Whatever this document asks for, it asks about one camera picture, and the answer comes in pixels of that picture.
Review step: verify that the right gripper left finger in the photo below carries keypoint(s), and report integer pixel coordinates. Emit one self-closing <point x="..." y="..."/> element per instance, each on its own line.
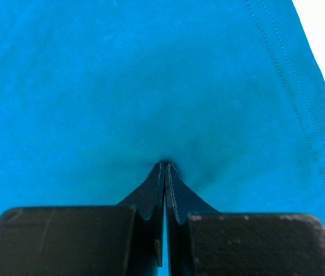
<point x="121" y="239"/>

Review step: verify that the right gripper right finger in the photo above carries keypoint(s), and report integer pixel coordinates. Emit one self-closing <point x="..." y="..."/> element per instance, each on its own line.
<point x="204" y="241"/>

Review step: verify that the blue t shirt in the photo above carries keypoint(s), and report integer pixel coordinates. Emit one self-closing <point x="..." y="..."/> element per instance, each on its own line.
<point x="94" y="93"/>

